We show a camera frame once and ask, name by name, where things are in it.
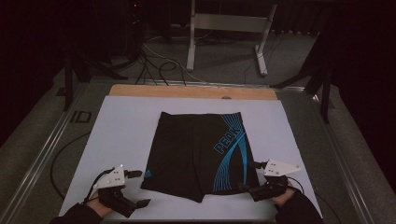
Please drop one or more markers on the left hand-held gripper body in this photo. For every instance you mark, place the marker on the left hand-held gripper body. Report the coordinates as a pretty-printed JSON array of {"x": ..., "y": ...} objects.
[{"x": 110, "y": 182}]

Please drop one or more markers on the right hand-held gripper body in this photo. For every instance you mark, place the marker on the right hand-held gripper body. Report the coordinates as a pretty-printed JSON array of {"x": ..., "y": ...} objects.
[{"x": 280, "y": 169}]

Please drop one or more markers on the black shorts with blue print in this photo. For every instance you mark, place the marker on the black shorts with blue print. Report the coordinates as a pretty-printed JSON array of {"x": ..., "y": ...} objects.
[{"x": 186, "y": 149}]

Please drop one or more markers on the person's left hand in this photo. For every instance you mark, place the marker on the person's left hand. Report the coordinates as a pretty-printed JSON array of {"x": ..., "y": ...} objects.
[{"x": 98, "y": 205}]

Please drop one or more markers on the person's right hand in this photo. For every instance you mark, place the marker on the person's right hand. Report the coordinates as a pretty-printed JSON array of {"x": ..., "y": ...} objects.
[{"x": 285, "y": 199}]

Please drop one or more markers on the white table sheet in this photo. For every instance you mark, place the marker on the white table sheet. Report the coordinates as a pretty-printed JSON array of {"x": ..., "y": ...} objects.
[{"x": 124, "y": 130}]

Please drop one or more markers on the black stand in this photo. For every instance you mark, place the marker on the black stand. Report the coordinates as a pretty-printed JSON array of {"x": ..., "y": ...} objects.
[
  {"x": 325, "y": 99},
  {"x": 68, "y": 84}
]

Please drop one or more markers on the dark equipment with red light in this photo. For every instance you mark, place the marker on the dark equipment with red light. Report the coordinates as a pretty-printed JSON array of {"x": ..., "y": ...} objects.
[{"x": 130, "y": 25}]

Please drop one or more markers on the metal floor rail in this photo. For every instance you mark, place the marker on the metal floor rail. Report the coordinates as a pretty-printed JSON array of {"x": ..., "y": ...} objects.
[
  {"x": 37, "y": 161},
  {"x": 218, "y": 84},
  {"x": 345, "y": 174}
]

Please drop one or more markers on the white metal table frame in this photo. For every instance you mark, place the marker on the white metal table frame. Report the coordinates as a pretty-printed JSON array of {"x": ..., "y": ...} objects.
[{"x": 229, "y": 23}]

